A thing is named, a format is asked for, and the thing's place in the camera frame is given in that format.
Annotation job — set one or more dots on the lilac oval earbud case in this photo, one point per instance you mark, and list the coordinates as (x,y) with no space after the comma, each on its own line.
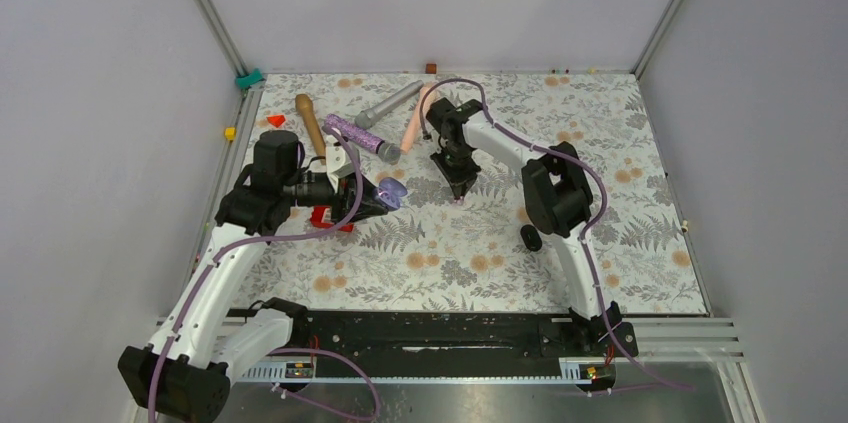
(390,192)

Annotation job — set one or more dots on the brown toy microphone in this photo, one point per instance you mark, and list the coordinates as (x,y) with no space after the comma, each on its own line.
(305,108)

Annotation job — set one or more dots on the purple glitter microphone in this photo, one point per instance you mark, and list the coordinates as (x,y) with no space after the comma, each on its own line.
(386,151)

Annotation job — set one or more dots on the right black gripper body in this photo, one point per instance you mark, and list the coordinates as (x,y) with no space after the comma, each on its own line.
(456,161)

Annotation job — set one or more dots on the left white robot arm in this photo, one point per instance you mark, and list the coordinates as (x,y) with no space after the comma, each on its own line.
(185,371)

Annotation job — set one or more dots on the floral patterned mat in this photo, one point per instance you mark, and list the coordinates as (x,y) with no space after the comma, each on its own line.
(432,255)

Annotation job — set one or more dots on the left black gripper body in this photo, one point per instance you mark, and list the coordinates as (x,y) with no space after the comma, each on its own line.
(343,199)

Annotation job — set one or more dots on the pink toy microphone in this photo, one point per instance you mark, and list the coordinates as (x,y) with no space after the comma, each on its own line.
(413,128)

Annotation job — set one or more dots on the silver grey microphone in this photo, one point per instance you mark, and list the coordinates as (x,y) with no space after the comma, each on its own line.
(368,117)

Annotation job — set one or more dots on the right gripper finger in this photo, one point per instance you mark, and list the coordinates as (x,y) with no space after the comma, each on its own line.
(453,180)
(466,182)

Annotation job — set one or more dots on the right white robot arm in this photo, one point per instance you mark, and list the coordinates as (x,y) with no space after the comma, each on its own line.
(557,199)

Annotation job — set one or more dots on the teal corner clip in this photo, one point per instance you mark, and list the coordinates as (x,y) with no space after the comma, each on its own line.
(247,81)

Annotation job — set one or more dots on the black earbud charging case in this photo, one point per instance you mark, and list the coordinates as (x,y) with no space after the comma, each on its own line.
(531,238)

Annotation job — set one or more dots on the red triangle block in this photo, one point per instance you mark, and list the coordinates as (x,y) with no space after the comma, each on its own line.
(276,121)

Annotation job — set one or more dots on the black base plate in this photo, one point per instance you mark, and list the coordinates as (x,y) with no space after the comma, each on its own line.
(437,345)

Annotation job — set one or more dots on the red lego brick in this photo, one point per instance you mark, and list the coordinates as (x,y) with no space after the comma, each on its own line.
(325,217)

